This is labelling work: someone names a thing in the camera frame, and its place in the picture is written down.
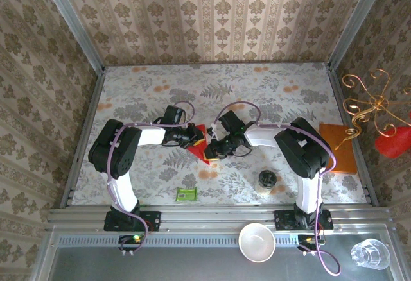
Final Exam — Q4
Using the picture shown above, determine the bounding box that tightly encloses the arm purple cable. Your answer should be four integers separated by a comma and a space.
216, 101, 341, 275
107, 100, 197, 256

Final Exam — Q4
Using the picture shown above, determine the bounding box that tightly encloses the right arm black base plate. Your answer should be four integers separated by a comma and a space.
274, 209, 334, 231

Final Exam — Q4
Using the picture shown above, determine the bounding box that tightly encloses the grey metal shelf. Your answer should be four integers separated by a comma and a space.
30, 228, 407, 281

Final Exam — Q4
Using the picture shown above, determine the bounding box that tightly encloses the green packet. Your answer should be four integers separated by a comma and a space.
175, 187, 198, 203

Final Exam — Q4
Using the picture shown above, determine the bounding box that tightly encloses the white bowl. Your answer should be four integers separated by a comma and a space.
238, 223, 277, 264

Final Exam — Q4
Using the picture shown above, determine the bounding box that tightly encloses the aluminium frame post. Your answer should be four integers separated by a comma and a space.
37, 0, 107, 74
326, 0, 392, 70

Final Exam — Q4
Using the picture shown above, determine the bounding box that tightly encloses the slotted grey cable duct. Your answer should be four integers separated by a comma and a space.
57, 235, 301, 248

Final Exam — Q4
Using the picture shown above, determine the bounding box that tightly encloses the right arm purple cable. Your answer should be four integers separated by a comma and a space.
216, 101, 341, 275

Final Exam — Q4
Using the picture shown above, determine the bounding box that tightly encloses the jar with black lid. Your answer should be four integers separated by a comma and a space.
258, 169, 278, 196

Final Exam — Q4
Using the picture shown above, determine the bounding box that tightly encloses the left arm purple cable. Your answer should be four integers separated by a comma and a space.
107, 100, 197, 256

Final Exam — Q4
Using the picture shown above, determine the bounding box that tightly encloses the gold wire ornament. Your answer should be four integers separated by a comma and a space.
335, 68, 411, 150

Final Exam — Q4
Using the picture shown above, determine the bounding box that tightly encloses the red heart decoration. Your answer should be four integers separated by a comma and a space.
374, 110, 411, 159

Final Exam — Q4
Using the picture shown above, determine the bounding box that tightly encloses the clear drinking glass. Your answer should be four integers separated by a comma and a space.
349, 238, 392, 271

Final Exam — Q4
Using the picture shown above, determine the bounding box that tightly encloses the aluminium side rail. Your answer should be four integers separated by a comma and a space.
59, 65, 107, 210
326, 62, 380, 207

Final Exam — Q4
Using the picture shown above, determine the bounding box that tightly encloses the aluminium front rail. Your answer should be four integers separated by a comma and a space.
47, 204, 395, 232

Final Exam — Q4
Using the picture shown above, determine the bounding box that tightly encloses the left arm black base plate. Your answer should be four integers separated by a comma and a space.
103, 210, 162, 232

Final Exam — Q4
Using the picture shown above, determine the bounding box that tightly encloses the orange wooden board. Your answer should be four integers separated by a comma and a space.
319, 123, 358, 175

